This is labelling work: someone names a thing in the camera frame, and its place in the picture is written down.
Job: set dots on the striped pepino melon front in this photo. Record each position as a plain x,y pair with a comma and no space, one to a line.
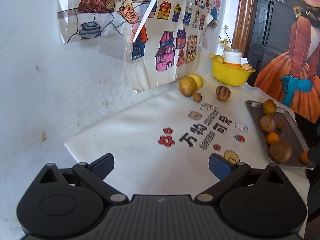
267,123

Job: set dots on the small brown longan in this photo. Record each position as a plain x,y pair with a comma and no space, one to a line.
197,97
280,125

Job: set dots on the brown kiwi fruit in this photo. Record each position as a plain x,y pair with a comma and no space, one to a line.
281,151

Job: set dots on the yellow fruit in bowl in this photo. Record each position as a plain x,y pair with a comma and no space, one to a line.
219,58

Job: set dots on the small brown longan front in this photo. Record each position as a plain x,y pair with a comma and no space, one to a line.
280,125

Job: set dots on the brown wooden door frame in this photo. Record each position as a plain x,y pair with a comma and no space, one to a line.
242,24

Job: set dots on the metal baking tray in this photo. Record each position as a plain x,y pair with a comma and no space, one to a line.
289,133

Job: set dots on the boy with fan drawing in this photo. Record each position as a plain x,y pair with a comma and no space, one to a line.
87,19

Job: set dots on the striped pepino melon back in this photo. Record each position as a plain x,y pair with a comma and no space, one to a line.
223,93

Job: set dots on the small brown longan back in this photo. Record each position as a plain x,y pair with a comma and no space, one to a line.
197,97

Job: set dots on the woman orange dress poster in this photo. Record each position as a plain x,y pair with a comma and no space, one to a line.
291,78

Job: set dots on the small orange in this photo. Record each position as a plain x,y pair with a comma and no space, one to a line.
272,137
304,157

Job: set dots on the striped pepino melon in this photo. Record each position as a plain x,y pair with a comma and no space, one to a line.
267,123
223,93

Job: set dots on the green-brown passion fruit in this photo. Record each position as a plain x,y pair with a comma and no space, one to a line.
269,107

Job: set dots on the yellow plastic bowl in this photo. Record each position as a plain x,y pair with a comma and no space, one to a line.
229,75

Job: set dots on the yellow lemon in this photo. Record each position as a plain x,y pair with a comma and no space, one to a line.
198,80

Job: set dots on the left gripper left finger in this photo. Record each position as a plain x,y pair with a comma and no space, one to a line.
91,176

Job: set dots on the white printed table cloth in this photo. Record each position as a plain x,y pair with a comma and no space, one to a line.
161,149

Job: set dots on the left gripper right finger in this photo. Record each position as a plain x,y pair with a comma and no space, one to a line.
231,176

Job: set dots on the white jar with flowers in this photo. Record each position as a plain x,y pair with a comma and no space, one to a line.
231,56

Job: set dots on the houses drawing paper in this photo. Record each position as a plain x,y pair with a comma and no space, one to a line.
167,43

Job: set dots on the green-yellow round fruit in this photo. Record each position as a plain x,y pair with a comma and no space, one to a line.
187,86

